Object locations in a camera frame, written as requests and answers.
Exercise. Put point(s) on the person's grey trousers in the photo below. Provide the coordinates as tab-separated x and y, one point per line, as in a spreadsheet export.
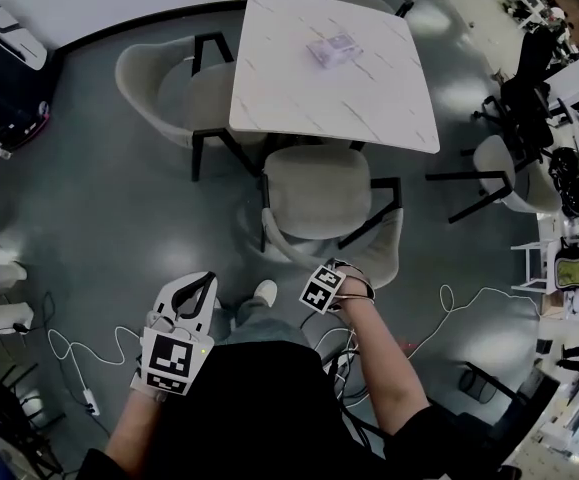
264	325

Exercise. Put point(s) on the black office chair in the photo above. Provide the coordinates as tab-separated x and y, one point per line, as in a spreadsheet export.
524	123

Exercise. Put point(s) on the white marble square table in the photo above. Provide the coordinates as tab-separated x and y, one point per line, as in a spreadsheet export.
294	93

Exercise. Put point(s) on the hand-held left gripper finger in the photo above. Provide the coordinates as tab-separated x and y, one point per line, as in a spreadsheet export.
209	308
166	303

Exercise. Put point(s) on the person's left forearm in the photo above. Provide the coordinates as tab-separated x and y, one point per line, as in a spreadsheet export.
134	428

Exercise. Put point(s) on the yellow-green backpack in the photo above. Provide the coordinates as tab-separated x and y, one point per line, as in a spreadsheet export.
574	268

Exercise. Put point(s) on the white power strip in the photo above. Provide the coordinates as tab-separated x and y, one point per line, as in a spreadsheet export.
91	402

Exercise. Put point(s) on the person's right forearm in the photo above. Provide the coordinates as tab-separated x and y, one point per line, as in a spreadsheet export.
384	368

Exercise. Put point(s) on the person's right hand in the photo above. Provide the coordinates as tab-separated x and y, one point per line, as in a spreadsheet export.
358	288

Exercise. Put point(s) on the person's left white shoe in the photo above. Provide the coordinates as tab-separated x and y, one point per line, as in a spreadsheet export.
265	292

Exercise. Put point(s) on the clear plastic box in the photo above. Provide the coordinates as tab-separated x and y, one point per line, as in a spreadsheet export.
334	50

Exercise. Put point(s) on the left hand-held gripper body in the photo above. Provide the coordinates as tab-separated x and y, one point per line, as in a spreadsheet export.
171	363

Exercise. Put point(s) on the person's black shirt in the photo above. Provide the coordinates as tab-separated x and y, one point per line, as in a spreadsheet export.
259	408

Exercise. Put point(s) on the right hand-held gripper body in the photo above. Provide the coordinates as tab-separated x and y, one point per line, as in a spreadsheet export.
321	288

